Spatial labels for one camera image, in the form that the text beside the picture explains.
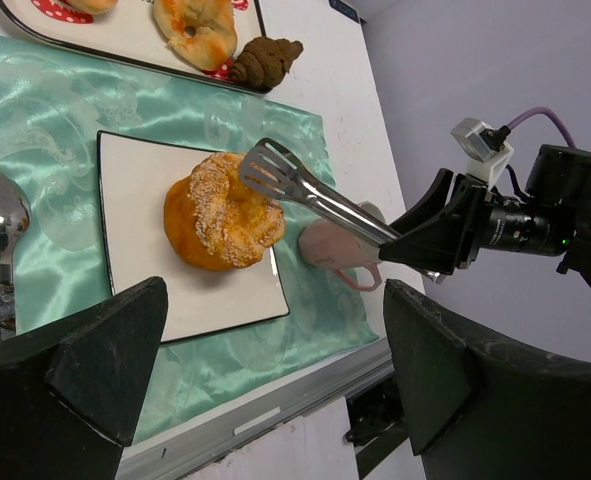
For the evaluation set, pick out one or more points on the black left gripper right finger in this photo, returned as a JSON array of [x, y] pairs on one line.
[[481, 405]]

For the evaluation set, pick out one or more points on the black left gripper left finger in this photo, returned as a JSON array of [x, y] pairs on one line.
[[71, 391]]

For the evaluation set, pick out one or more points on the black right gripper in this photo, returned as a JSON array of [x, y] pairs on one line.
[[458, 216]]

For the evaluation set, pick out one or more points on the metal serving tongs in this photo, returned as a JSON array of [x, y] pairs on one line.
[[275, 172]]

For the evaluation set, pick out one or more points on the sugared orange bundt bread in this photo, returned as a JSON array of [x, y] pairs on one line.
[[216, 223]]

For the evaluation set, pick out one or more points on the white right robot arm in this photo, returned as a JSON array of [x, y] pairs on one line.
[[561, 178]]

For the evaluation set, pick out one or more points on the glazed bagel bread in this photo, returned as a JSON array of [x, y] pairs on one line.
[[202, 32]]

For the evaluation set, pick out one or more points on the pink mug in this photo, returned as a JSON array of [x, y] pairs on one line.
[[327, 246]]

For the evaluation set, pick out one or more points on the white square plate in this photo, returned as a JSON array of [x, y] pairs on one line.
[[134, 176]]

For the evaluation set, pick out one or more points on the metal spoon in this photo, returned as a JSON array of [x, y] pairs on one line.
[[0, 220]]

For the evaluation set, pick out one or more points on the brown chocolate croissant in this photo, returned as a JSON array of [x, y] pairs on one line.
[[264, 63]]

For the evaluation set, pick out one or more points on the strawberry pattern serving tray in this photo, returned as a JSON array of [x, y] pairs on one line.
[[128, 34]]

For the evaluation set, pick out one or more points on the small round peach bun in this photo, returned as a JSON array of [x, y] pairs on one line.
[[93, 7]]

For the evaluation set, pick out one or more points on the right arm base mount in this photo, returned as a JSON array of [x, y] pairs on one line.
[[377, 424]]

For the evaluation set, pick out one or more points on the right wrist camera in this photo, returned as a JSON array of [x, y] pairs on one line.
[[487, 151]]

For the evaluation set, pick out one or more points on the aluminium table front rail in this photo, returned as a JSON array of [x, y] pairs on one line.
[[209, 437]]

